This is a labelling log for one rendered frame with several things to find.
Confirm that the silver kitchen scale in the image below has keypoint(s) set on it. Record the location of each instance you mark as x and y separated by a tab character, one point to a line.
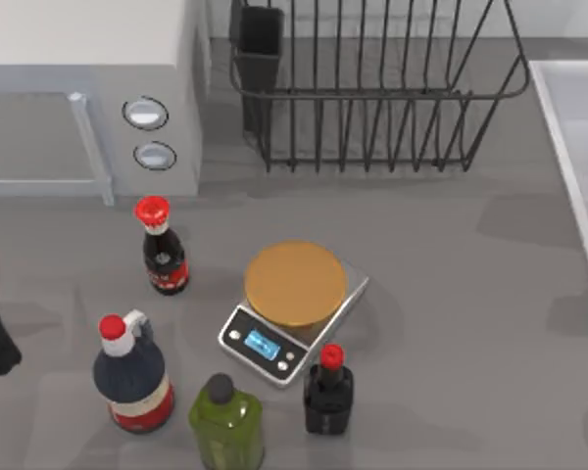
294	294

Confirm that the small dark red-capped bottle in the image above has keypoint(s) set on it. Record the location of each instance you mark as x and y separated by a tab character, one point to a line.
164	259

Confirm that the pale microwave oven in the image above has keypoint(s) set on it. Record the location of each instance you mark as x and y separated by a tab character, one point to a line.
186	122

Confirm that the small microwave knob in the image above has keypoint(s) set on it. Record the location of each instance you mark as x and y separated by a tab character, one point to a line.
154	155

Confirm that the black square red-capped bottle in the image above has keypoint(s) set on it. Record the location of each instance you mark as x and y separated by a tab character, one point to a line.
327	401

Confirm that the large microwave knob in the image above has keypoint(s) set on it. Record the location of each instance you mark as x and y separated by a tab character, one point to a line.
144	113

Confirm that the black cutlery holder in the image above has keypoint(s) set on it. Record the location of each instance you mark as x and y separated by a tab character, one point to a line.
257	44

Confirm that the green bottle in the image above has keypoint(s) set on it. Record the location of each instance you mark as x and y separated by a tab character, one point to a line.
225	426

